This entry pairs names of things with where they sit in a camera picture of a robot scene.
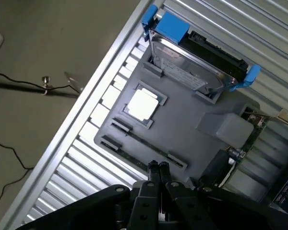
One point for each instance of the green RAM stick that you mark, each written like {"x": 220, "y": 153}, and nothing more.
{"x": 148, "y": 143}
{"x": 134, "y": 160}

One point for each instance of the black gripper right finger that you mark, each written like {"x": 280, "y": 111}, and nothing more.
{"x": 189, "y": 208}

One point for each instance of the silver CPU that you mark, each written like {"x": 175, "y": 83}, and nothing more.
{"x": 142, "y": 104}

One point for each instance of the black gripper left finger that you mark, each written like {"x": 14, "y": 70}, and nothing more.
{"x": 103, "y": 206}

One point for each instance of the grey motherboard mockup tray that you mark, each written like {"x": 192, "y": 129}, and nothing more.
{"x": 182, "y": 124}

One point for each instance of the hard disk with blue caddy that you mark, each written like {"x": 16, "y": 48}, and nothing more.
{"x": 182, "y": 60}

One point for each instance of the open PC case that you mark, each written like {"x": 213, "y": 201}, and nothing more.
{"x": 286, "y": 191}

